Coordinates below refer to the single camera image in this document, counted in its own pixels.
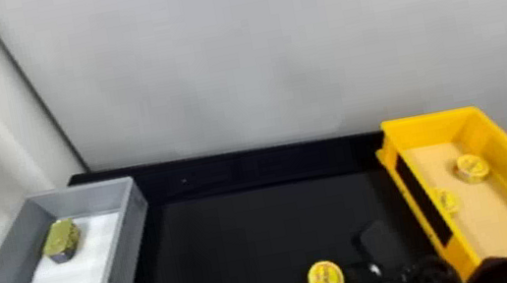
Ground yellow can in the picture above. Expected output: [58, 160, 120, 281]
[451, 149, 494, 189]
[304, 256, 346, 283]
[431, 184, 463, 219]

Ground brown cardboard liner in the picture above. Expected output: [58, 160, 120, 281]
[400, 130, 507, 280]

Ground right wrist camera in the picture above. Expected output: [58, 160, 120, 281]
[354, 215, 412, 280]

